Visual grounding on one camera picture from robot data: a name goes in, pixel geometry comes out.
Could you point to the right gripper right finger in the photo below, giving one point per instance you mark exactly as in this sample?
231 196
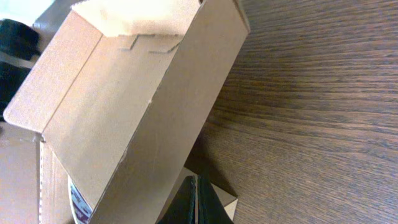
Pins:
210 208

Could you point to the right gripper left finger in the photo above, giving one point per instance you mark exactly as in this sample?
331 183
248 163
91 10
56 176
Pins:
182 207

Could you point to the white masking tape roll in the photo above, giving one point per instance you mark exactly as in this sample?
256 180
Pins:
81 211

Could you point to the brown cardboard box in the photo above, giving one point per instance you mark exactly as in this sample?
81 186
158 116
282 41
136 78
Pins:
119 97

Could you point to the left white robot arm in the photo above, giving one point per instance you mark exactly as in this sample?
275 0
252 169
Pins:
20 41

